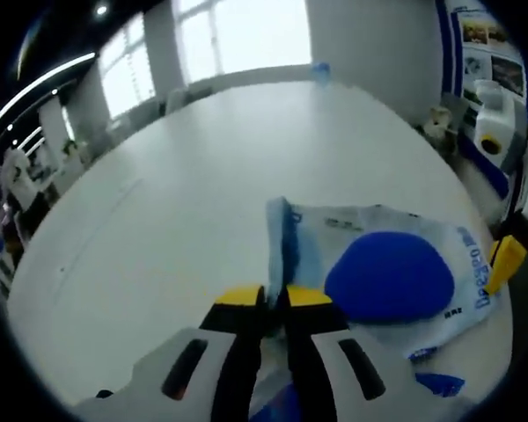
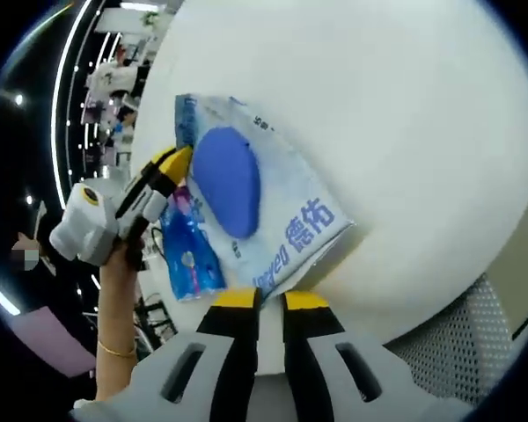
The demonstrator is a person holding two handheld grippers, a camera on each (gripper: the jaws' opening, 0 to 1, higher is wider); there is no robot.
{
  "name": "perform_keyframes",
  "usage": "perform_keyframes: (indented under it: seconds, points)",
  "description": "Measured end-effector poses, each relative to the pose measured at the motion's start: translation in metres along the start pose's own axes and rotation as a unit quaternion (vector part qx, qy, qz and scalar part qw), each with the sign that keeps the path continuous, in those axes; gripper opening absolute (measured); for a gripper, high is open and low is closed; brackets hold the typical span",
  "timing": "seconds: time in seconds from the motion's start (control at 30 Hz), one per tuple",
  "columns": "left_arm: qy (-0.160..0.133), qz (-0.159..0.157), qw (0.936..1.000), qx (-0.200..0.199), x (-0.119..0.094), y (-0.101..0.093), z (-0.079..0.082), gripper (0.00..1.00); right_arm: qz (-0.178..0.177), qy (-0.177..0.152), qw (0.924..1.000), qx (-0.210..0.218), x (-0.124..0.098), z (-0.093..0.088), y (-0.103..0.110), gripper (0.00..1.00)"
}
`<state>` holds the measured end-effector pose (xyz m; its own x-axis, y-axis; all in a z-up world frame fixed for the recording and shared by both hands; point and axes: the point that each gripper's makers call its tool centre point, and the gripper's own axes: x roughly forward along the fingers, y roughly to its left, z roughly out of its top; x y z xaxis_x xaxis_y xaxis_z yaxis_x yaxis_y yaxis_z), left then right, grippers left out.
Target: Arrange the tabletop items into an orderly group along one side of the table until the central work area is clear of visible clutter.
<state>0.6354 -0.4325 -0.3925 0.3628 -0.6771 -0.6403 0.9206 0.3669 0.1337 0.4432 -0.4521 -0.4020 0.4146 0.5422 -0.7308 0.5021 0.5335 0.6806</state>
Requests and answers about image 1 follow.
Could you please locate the long ceiling light strip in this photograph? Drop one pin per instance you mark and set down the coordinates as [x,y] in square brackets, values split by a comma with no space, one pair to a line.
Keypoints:
[39,83]

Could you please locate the green potted plant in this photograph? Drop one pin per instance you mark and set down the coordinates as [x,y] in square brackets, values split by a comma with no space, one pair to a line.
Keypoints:
[70,147]

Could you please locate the small blue-label bottle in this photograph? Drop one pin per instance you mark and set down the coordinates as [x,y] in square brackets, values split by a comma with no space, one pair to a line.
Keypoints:
[321,72]

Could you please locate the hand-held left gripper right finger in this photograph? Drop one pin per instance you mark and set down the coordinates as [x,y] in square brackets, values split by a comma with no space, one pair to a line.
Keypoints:
[312,351]

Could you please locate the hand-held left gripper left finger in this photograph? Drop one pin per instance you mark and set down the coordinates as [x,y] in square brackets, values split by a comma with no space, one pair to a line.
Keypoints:
[229,351]

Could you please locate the beige plush toy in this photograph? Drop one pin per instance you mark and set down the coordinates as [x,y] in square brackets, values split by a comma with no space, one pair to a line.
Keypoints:
[437,123]

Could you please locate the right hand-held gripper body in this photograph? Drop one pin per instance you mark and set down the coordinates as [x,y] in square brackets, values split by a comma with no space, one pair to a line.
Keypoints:
[497,127]

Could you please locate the blue mouse pad package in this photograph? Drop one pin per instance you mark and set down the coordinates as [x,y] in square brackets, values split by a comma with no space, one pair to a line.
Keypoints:
[387,272]

